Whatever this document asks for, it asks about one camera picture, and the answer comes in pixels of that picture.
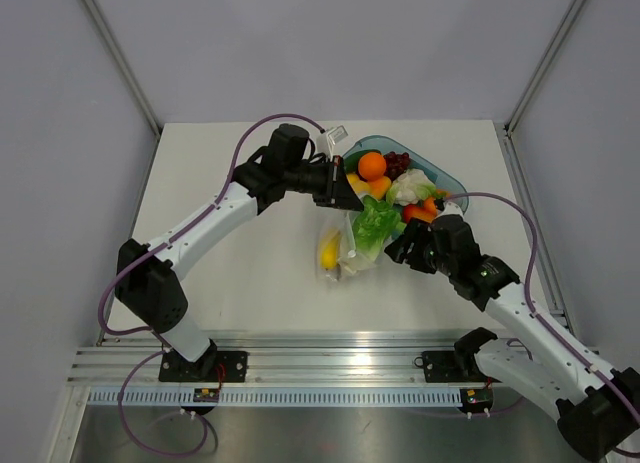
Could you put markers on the yellow peach fruit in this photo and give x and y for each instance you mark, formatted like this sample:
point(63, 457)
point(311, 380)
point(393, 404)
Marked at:
point(358, 185)

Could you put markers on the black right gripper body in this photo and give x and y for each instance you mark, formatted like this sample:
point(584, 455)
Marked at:
point(424, 255)

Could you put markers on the left aluminium frame post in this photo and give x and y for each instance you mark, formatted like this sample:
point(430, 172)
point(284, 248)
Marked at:
point(111, 44)

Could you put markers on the white cauliflower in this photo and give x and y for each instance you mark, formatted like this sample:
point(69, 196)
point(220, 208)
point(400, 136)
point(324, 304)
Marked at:
point(410, 187)

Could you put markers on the red grapes bunch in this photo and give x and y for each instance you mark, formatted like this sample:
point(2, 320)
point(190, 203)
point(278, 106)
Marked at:
point(396, 164)

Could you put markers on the right aluminium frame post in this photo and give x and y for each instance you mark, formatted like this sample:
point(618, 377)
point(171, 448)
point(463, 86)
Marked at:
point(544, 65)

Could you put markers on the white slotted cable duct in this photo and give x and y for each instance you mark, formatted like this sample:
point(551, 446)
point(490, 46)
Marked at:
point(277, 397)

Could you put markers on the clear dotted zip bag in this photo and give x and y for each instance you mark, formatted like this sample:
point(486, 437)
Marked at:
point(351, 261)

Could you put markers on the orange fruit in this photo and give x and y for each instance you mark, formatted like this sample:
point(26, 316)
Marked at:
point(372, 166)

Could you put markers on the teal plastic basket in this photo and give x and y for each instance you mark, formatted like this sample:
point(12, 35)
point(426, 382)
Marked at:
point(383, 145)

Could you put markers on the yellow bell pepper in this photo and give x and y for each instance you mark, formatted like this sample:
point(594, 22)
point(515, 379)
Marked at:
point(329, 248)

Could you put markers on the green white lettuce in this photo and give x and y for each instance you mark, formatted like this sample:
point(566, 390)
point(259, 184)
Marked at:
point(375, 225)

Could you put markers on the aluminium mounting rail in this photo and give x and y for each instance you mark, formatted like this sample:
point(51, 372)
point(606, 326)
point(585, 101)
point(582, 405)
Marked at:
point(286, 359)

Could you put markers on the green cucumber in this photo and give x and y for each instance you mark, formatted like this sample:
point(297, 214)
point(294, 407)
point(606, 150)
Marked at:
point(351, 161)

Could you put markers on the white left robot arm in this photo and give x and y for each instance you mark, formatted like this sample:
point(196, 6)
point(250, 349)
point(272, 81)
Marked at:
point(149, 275)

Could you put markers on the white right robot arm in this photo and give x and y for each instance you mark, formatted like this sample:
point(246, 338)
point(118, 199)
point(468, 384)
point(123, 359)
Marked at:
point(594, 405)

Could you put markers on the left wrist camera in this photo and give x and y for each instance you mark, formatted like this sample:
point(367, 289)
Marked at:
point(328, 140)

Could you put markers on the aluminium frame post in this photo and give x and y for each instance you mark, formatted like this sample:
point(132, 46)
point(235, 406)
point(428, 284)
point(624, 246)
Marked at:
point(111, 44)
point(544, 65)

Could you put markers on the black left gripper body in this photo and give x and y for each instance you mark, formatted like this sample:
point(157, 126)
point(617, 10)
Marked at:
point(320, 180)

